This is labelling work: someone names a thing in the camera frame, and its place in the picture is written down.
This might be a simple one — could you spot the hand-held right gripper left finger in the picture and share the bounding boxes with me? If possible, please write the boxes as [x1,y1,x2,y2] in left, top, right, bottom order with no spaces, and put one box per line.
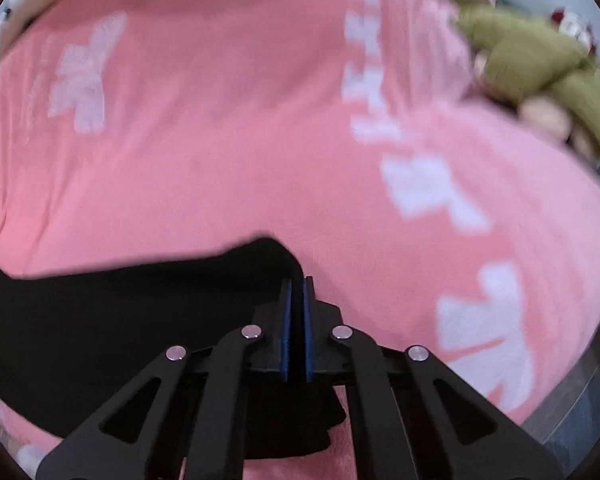
[35,280,293,480]

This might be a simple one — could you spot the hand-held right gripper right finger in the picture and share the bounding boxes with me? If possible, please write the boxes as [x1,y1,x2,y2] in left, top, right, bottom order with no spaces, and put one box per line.
[302,276,566,480]

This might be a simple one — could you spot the black pants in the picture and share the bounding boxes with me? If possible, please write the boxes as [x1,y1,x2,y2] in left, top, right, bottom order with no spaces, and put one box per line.
[0,237,351,461]

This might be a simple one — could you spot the pink printed blanket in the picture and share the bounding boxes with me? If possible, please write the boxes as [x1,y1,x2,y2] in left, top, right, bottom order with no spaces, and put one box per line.
[0,0,600,480]

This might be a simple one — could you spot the cream round plush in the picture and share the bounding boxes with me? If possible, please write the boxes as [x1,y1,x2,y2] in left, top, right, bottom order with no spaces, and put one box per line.
[520,96,575,142]

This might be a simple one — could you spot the olive green jacket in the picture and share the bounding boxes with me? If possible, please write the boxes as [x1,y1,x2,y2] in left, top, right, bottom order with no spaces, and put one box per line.
[452,0,600,163]

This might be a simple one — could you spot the red and white monkey plush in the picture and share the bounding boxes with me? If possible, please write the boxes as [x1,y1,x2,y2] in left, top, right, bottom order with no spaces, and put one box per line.
[549,6,600,57]

